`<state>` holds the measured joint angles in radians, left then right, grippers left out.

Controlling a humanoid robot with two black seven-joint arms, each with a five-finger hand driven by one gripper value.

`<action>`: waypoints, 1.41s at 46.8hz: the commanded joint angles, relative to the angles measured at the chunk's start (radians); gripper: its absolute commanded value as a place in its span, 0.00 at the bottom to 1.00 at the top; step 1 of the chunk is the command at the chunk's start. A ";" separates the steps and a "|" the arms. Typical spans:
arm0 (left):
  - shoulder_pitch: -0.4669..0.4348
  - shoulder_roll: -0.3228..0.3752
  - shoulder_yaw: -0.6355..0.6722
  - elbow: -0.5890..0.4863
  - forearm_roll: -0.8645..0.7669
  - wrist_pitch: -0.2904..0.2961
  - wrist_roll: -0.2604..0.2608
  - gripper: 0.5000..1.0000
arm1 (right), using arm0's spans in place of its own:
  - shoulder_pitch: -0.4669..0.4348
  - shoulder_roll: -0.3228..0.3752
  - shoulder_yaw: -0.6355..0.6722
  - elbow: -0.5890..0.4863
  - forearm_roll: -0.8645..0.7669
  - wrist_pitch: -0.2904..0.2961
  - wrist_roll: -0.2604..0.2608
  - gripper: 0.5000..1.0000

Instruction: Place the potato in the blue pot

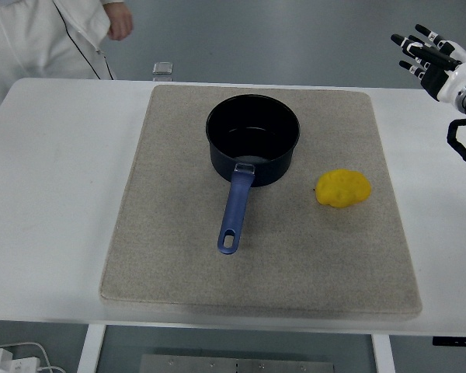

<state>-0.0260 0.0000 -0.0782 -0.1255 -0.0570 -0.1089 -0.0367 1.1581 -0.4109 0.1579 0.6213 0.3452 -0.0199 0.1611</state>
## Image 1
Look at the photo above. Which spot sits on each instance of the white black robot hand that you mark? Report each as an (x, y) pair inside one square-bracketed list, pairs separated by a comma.
[(446, 77)]

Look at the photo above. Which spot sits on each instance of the yellow potato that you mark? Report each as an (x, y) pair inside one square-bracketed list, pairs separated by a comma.
[(342, 189)]

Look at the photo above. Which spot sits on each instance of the beige rectangular mat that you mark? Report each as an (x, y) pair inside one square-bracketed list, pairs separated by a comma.
[(256, 241)]

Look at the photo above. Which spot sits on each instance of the black table control panel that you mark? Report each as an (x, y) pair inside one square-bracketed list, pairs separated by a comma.
[(453, 341)]

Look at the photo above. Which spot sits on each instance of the small clear plastic block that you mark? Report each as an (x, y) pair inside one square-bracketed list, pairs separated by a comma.
[(163, 69)]

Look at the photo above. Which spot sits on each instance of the white table leg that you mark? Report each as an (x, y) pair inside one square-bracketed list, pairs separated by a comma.
[(383, 354), (90, 349)]

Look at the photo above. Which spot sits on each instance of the person's hand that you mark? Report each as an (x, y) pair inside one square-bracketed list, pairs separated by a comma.
[(119, 21)]

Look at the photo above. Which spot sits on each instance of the person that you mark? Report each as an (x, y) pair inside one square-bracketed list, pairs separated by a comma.
[(27, 39)]

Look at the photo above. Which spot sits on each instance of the white power strip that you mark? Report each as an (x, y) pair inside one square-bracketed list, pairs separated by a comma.
[(11, 363)]

